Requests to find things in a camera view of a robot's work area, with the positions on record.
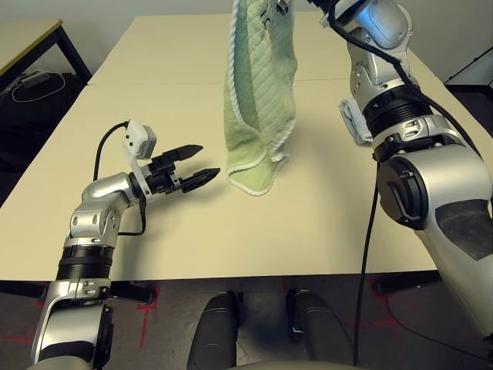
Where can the green towel with white trim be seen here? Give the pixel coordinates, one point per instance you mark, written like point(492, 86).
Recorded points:
point(258, 115)

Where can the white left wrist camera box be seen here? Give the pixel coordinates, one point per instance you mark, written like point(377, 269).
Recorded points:
point(135, 133)

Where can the black bag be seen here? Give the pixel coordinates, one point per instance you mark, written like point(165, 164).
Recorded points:
point(38, 115)

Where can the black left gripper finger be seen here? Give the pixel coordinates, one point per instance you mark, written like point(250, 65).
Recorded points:
point(186, 152)
point(200, 179)

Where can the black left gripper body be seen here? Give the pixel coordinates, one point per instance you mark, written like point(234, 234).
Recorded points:
point(163, 173)

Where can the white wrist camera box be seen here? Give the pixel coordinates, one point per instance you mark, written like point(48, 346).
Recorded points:
point(135, 133)
point(325, 22)

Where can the grey power adapter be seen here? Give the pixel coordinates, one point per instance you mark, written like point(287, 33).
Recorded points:
point(34, 79)

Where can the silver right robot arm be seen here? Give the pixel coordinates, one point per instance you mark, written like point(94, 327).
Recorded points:
point(423, 173)

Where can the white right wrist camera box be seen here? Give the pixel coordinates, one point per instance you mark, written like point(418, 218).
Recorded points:
point(325, 22)

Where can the wooden side table black frame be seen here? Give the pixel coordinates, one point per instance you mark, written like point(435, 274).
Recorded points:
point(23, 42)

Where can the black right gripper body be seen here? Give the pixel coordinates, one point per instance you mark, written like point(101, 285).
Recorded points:
point(323, 7)

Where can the folded light blue towel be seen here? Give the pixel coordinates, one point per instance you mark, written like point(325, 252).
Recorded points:
point(352, 119)

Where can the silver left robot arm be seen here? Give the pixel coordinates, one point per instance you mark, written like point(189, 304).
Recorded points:
point(100, 189)

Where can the black metal frame rack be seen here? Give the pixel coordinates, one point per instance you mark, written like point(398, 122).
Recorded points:
point(470, 61)

